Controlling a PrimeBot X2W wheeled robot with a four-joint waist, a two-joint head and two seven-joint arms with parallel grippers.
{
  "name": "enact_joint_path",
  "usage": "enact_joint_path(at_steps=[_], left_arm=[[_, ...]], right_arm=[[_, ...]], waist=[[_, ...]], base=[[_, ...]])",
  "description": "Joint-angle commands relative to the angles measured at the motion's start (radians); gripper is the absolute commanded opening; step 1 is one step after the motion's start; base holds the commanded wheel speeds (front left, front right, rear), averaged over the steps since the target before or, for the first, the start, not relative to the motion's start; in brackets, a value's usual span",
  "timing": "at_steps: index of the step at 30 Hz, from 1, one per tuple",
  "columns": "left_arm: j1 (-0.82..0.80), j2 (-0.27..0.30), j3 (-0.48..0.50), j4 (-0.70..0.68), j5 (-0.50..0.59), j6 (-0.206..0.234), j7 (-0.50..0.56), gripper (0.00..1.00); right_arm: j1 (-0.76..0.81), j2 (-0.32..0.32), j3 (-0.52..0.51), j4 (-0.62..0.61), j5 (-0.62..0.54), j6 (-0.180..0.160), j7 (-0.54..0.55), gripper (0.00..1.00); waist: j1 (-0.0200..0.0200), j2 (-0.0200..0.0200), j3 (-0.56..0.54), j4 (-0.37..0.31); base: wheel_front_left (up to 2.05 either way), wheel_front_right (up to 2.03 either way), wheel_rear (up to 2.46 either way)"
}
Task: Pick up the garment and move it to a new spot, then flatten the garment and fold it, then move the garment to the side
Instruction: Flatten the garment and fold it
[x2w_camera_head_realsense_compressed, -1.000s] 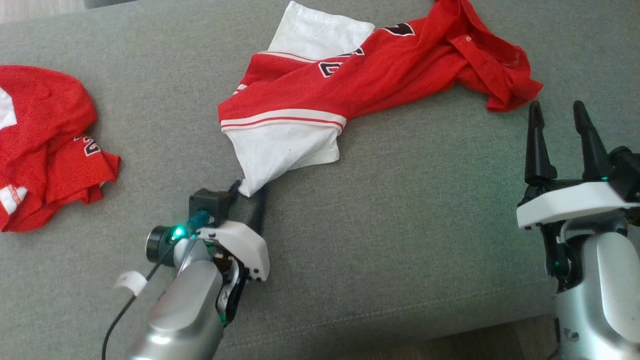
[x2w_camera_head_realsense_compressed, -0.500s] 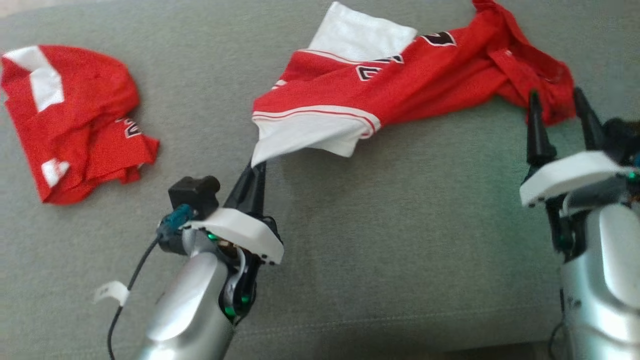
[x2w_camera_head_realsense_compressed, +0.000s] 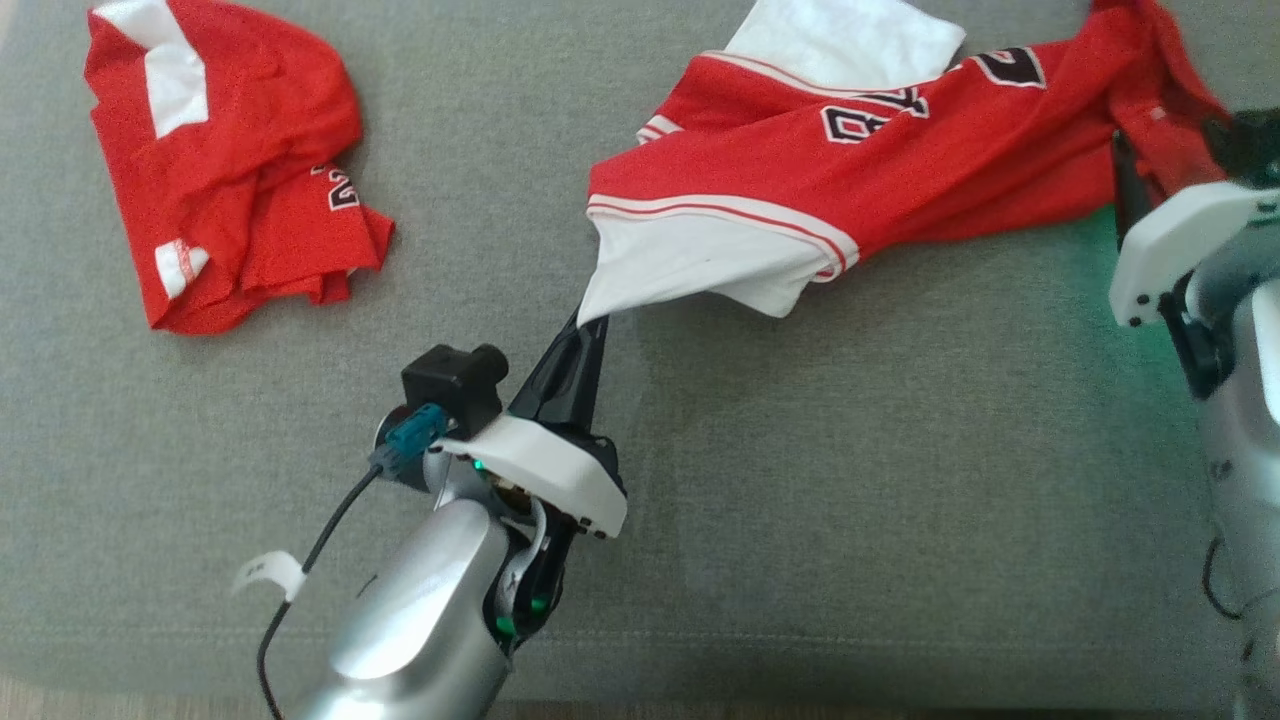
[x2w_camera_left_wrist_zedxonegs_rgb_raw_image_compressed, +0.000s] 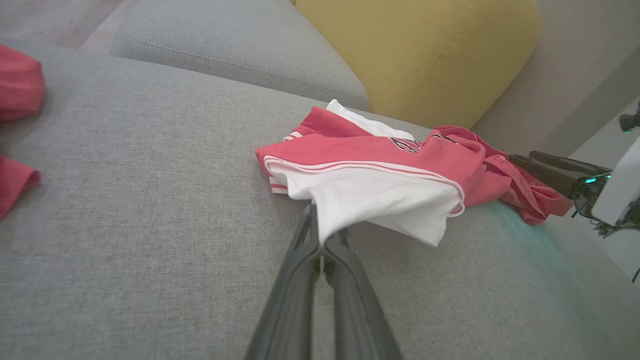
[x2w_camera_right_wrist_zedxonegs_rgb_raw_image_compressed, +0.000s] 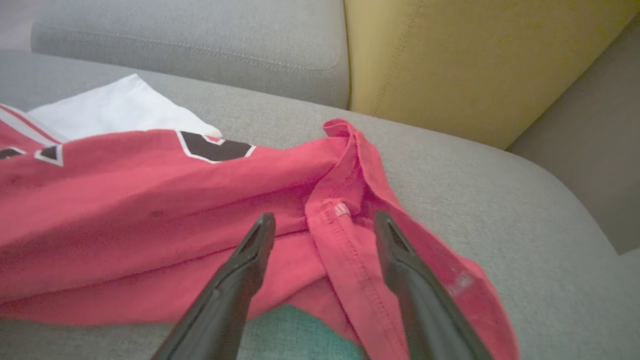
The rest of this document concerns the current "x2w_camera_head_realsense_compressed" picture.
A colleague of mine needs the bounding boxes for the white cable label tag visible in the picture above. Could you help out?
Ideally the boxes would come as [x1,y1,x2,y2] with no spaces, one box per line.
[232,550,306,603]

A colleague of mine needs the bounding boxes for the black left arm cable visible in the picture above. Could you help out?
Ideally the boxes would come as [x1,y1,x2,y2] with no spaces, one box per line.
[257,465,386,720]

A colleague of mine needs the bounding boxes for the red jersey shirt white sleeves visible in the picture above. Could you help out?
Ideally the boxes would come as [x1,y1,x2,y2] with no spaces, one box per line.
[578,0,1231,326]

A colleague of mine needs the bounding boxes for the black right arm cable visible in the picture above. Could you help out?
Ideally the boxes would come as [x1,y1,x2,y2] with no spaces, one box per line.
[1200,535,1251,621]

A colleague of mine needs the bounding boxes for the grey sofa seat cushion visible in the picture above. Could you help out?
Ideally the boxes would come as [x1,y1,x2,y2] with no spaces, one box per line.
[0,0,1280,706]

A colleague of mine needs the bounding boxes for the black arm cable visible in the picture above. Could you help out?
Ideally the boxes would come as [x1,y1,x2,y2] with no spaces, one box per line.
[257,465,386,720]
[1200,535,1251,621]

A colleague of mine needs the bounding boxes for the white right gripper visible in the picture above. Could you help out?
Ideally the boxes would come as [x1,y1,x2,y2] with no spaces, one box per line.
[1108,130,1280,329]

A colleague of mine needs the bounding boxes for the teal left camera connector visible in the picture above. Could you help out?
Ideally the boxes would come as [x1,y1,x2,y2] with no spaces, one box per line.
[370,405,446,476]

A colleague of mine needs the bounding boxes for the red shorts white stripe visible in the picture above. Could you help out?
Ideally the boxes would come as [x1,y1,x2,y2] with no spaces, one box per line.
[83,0,396,336]

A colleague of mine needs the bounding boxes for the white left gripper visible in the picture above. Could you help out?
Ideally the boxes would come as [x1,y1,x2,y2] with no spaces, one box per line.
[435,312,629,541]

